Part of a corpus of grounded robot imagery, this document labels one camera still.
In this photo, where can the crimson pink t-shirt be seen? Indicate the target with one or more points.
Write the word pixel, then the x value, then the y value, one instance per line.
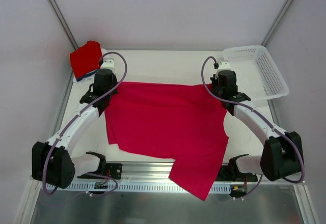
pixel 179 122

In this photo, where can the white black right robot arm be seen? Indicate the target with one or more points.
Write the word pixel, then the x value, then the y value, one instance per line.
pixel 282 154

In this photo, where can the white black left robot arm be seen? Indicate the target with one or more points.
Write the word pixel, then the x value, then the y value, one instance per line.
pixel 52 162

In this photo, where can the folded blue t-shirt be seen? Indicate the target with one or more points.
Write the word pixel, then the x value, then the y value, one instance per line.
pixel 86 76

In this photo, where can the folded red t-shirt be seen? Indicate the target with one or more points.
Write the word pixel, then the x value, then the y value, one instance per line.
pixel 86 59

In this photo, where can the white plastic mesh basket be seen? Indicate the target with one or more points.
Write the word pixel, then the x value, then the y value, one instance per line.
pixel 257 74

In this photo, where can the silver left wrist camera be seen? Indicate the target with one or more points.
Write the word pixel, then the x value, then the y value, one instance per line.
pixel 107 64

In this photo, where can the aluminium mounting rail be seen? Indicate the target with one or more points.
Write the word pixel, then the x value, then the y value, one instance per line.
pixel 137 170

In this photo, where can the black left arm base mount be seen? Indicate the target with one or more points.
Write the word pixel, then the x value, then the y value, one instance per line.
pixel 113 170

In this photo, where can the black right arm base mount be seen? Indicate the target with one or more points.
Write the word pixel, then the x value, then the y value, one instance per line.
pixel 230 173

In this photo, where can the white slotted cable duct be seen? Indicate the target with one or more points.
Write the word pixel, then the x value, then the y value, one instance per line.
pixel 140 187

